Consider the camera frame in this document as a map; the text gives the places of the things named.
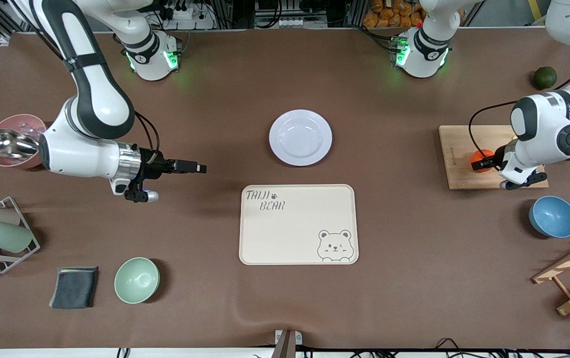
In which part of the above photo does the beige bear print tray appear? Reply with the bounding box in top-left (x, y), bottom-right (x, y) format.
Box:
top-left (239, 184), bottom-right (359, 266)

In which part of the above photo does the long white socket strip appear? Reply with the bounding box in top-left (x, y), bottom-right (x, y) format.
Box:
top-left (255, 17), bottom-right (327, 29)

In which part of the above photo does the dark green round fruit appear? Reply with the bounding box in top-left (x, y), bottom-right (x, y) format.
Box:
top-left (534, 66), bottom-right (558, 90)

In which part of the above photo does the bag of orange fruit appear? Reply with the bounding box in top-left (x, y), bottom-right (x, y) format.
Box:
top-left (363, 0), bottom-right (427, 28)

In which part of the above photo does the dark grey folded cloth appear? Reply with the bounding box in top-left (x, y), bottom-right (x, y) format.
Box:
top-left (49, 267), bottom-right (99, 310)

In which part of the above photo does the black base cable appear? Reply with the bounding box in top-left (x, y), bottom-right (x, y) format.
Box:
top-left (358, 25), bottom-right (397, 53)

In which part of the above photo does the white power strip with plugs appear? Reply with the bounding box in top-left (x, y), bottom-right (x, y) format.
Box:
top-left (158, 0), bottom-right (216, 30)

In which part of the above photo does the mint green bowl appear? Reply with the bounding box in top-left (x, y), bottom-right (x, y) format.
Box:
top-left (114, 257), bottom-right (160, 304)

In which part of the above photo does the wooden cutting board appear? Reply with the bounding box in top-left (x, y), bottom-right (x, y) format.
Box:
top-left (438, 125), bottom-right (550, 190)

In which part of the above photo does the wooden dish rack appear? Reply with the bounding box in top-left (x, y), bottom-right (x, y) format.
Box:
top-left (532, 234), bottom-right (570, 316)

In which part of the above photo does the blue bowl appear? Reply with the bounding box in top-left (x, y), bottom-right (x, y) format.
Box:
top-left (529, 195), bottom-right (570, 239)

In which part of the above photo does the pale lavender round plate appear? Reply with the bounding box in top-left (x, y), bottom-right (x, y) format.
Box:
top-left (269, 109), bottom-right (333, 167)

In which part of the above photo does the grey wire cup rack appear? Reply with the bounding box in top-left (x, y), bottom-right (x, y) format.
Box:
top-left (0, 196), bottom-right (41, 275)

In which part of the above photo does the mint green cup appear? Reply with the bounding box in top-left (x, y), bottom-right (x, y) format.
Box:
top-left (0, 220), bottom-right (33, 254)

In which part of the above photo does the shiny metal scoop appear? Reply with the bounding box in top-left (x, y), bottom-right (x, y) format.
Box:
top-left (0, 128), bottom-right (40, 160)

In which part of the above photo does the orange mandarin fruit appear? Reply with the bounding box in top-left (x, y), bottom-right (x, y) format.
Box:
top-left (470, 149), bottom-right (494, 174)

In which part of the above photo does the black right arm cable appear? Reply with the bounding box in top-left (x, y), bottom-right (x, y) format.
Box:
top-left (133, 110), bottom-right (162, 166)

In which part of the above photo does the pink bowl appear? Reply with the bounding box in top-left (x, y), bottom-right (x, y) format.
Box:
top-left (0, 114), bottom-right (49, 170)

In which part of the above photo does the metal table edge bracket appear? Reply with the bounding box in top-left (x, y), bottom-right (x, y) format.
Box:
top-left (274, 329), bottom-right (303, 358)

